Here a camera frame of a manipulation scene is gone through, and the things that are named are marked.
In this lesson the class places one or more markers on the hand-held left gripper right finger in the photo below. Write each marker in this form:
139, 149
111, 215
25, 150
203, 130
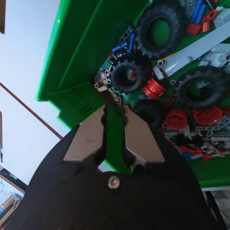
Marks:
143, 142

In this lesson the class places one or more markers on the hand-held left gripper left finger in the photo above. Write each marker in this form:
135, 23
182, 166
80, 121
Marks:
86, 138

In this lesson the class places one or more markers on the pile of small lego pieces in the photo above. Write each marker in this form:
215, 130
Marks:
206, 129

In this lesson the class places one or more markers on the green plastic bin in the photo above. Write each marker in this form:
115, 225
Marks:
77, 45

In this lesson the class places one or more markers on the red lego wheel hub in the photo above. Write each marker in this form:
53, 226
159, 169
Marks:
175, 119
152, 88
206, 115

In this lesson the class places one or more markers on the long light grey lego panel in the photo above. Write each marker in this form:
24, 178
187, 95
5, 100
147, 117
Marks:
197, 46

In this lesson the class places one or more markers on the thin brown strip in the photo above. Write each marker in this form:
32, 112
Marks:
30, 109

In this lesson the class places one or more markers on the large black rubber tyre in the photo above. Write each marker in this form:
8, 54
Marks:
143, 36
181, 86

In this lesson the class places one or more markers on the cluttered wooden shelf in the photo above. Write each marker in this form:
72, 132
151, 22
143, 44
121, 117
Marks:
9, 197

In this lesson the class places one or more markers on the dark grey lego bracket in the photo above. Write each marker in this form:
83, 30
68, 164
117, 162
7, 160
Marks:
100, 79

